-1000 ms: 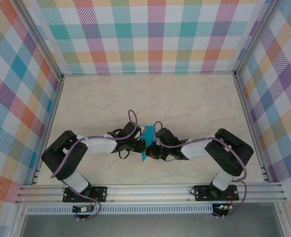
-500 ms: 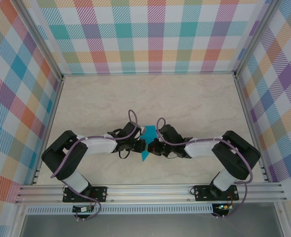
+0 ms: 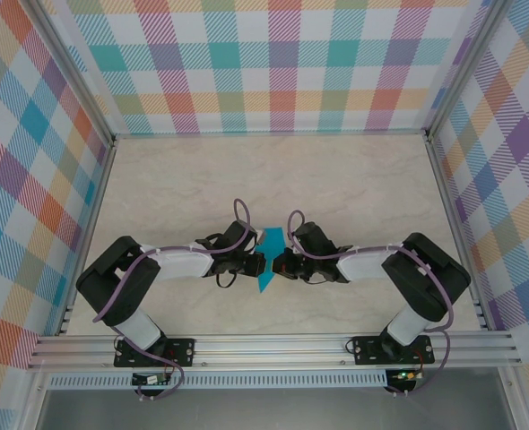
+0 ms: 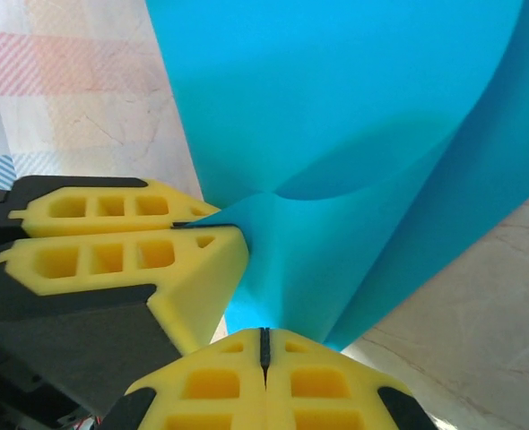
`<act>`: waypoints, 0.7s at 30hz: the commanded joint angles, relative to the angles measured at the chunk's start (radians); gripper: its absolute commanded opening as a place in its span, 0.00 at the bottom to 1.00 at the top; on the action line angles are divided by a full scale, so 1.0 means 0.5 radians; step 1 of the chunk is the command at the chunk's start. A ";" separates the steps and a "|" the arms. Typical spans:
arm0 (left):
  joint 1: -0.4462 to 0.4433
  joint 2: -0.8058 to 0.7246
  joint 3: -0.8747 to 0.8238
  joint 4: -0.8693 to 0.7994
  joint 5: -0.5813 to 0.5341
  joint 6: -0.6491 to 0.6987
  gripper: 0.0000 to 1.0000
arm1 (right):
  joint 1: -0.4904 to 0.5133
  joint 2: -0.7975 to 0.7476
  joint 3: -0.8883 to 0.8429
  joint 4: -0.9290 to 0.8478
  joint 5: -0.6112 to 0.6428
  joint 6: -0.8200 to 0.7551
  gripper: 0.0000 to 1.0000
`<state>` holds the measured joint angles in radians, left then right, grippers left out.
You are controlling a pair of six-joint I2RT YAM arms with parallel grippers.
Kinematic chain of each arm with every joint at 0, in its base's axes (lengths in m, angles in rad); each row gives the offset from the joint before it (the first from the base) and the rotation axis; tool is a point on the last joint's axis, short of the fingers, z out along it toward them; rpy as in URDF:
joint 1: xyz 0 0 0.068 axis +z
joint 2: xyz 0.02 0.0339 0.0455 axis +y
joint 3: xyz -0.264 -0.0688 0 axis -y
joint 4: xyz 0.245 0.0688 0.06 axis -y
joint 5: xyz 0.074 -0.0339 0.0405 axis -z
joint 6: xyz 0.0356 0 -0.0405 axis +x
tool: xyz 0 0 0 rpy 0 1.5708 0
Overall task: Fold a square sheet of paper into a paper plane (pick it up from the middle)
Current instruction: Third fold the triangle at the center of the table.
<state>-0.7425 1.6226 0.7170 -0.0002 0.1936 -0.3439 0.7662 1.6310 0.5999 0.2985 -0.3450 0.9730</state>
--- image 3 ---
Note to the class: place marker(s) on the long aluminium mounting rail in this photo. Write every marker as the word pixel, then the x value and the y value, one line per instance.
pixel 269 351

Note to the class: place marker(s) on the blue cloth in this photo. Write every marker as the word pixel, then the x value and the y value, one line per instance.
pixel 273 242

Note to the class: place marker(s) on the grey metal shelf panel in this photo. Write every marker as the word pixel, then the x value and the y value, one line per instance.
pixel 269 412

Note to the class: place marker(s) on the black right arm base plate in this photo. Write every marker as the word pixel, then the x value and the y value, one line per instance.
pixel 363 347

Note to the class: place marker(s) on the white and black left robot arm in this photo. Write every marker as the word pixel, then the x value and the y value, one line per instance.
pixel 179 264

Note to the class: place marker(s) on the small circuit board with label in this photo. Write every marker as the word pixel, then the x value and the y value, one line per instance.
pixel 150 380

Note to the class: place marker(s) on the small circuit board green light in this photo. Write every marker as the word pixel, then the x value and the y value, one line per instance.
pixel 405 375

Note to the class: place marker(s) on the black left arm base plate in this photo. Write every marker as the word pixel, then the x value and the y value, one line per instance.
pixel 184 347

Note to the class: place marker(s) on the aluminium frame floor rail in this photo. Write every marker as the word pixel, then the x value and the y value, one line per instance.
pixel 453 233
pixel 89 233

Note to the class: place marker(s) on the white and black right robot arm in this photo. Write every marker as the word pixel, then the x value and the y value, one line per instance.
pixel 367 264

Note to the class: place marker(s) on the aluminium frame post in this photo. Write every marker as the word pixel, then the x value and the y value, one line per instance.
pixel 74 76
pixel 466 67

